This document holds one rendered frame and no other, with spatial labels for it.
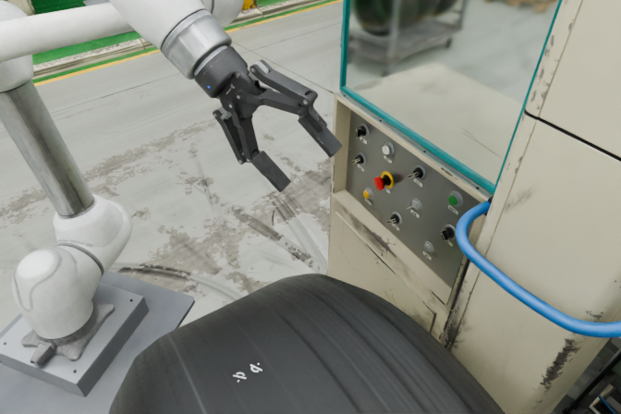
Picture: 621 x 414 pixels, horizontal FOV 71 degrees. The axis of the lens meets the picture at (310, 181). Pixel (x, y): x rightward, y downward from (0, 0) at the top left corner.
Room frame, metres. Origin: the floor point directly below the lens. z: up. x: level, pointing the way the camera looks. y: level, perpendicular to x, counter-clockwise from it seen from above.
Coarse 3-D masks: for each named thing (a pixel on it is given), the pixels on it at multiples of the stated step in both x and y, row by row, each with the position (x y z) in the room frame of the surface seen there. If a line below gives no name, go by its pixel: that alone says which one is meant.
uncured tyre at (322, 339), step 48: (288, 288) 0.31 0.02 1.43; (336, 288) 0.29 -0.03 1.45; (192, 336) 0.25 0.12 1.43; (240, 336) 0.23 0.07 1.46; (288, 336) 0.22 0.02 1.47; (336, 336) 0.22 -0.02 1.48; (384, 336) 0.21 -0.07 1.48; (432, 336) 0.24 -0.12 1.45; (144, 384) 0.19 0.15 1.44; (192, 384) 0.18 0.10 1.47; (288, 384) 0.17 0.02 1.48; (336, 384) 0.17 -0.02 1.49; (384, 384) 0.17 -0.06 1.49; (432, 384) 0.17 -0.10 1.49; (480, 384) 0.19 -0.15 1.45
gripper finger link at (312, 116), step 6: (312, 96) 0.52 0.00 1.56; (312, 102) 0.52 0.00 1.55; (306, 108) 0.52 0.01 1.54; (312, 108) 0.53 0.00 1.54; (306, 114) 0.52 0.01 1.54; (312, 114) 0.52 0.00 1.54; (318, 114) 0.52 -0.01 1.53; (312, 120) 0.51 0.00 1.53; (318, 120) 0.51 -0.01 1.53; (312, 126) 0.51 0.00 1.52; (318, 126) 0.51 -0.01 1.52; (324, 126) 0.51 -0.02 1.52; (318, 132) 0.51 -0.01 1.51
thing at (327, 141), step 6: (300, 120) 0.51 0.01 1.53; (306, 120) 0.52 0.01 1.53; (306, 126) 0.51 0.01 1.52; (312, 132) 0.51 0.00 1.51; (324, 132) 0.52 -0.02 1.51; (330, 132) 0.52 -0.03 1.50; (312, 138) 0.51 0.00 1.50; (318, 138) 0.50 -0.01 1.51; (324, 138) 0.51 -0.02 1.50; (330, 138) 0.51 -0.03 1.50; (324, 144) 0.50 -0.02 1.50; (330, 144) 0.50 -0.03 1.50; (336, 144) 0.51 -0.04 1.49; (324, 150) 0.50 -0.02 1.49; (330, 150) 0.50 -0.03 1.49; (336, 150) 0.50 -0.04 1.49; (330, 156) 0.49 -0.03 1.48
